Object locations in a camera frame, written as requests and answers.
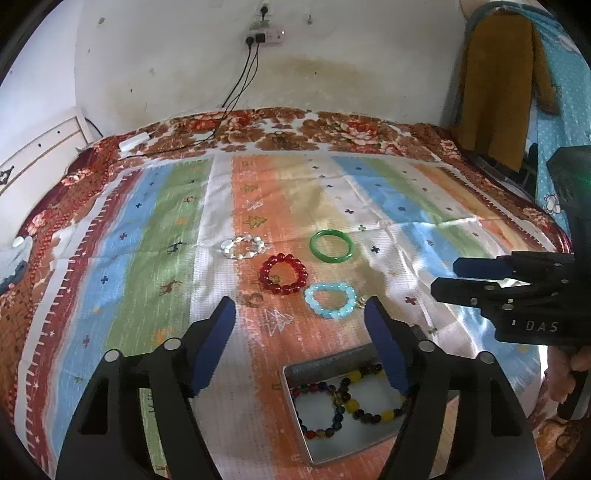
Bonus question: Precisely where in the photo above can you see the mustard brown towel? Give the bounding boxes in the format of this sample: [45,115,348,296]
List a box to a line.
[455,16,559,171]

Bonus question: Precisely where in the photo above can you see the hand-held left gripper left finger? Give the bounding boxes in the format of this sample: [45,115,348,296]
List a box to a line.
[55,295,237,480]

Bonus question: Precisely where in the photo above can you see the yellow multicolour bead bracelet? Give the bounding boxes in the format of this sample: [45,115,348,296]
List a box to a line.
[339,364,411,425]

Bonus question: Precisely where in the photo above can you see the white headboard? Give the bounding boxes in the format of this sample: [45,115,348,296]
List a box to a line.
[0,106,90,204]

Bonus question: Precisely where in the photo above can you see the dark multicolour bead bracelet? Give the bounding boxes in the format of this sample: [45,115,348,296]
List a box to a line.
[291,381,347,441]

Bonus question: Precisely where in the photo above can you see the striped patterned blanket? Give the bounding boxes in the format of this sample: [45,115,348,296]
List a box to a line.
[14,152,568,480]

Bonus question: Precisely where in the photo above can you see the person's right hand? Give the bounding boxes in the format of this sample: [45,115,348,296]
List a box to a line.
[546,345,577,403]

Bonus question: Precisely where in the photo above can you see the pale grey cloth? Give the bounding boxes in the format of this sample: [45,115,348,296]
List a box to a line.
[0,244,31,296]

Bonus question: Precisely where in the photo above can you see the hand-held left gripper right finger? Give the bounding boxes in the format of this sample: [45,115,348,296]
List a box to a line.
[363,295,546,480]

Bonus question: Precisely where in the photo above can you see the metal tin box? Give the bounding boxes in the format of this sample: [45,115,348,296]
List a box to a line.
[280,342,458,467]

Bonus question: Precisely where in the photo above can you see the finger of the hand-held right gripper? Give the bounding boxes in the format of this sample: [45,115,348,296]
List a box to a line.
[452,250,575,283]
[430,277,571,324]

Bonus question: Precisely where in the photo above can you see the light blue bead bracelet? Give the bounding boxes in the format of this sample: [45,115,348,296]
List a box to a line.
[304,282,369,320]

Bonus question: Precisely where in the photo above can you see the blue dotted cloth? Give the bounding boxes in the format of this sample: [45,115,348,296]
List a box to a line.
[464,0,591,227]

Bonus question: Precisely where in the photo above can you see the red bead bracelet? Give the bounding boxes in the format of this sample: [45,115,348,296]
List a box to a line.
[259,254,308,296]

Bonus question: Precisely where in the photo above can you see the white power strip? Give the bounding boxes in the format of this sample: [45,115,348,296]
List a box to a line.
[244,28,284,47]

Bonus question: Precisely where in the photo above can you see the green jade bangle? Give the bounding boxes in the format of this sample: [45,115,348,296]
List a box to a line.
[309,229,355,264]

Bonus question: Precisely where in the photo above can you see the black cable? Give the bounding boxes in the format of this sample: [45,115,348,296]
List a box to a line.
[74,117,105,153]
[217,41,254,114]
[122,41,262,160]

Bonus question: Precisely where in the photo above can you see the floral bedsheet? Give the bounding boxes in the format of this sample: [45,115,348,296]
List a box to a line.
[0,108,573,480]

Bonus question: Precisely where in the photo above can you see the white pearl bracelet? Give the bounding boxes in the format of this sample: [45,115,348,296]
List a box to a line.
[219,234,265,261]

